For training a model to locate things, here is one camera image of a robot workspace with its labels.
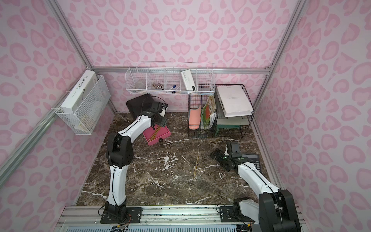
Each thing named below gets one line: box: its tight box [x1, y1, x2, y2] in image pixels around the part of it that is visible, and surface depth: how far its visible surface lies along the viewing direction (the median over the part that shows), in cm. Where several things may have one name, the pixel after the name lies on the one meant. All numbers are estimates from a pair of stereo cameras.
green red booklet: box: [200, 95, 217, 130], surface depth 104 cm
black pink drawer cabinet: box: [126, 93, 154, 119], surface depth 108 cm
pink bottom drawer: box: [142, 123, 172, 146], surface depth 103 cm
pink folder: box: [188, 106, 202, 131], surface depth 112 cm
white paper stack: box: [216, 85, 254, 118], surface depth 96 cm
